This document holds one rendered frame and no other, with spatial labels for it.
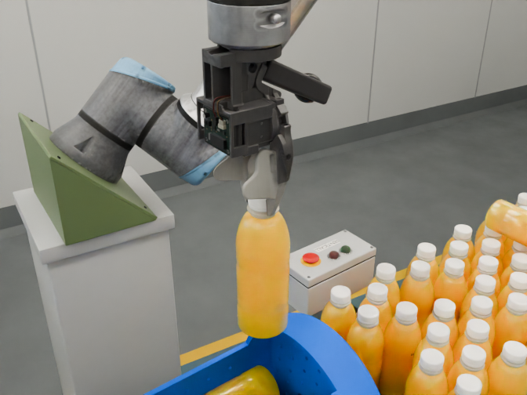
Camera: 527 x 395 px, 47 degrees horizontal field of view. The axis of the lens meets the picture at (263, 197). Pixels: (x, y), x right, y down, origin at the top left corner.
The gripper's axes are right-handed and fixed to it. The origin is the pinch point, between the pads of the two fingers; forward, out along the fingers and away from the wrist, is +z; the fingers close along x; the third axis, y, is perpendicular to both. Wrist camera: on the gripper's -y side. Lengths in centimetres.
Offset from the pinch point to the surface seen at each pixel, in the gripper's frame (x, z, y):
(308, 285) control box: -20, 38, -27
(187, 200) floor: -241, 144, -123
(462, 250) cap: -7, 35, -60
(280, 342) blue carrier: -6.7, 33.7, -8.9
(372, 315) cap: -3.5, 35.0, -28.2
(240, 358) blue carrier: -9.3, 35.5, -2.4
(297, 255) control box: -28, 36, -31
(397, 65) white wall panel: -238, 87, -305
